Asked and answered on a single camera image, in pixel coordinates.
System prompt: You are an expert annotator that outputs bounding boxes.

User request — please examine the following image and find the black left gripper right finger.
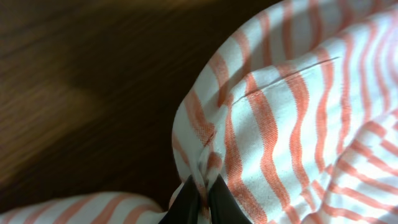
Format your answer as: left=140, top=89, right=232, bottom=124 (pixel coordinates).
left=208, top=175, right=251, bottom=224

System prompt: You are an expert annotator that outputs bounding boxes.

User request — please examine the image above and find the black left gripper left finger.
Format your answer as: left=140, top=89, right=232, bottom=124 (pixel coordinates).
left=159, top=177, right=201, bottom=224

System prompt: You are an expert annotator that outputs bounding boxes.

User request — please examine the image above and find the orange white striped shirt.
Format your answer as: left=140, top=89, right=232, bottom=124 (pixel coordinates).
left=1, top=1, right=397, bottom=223

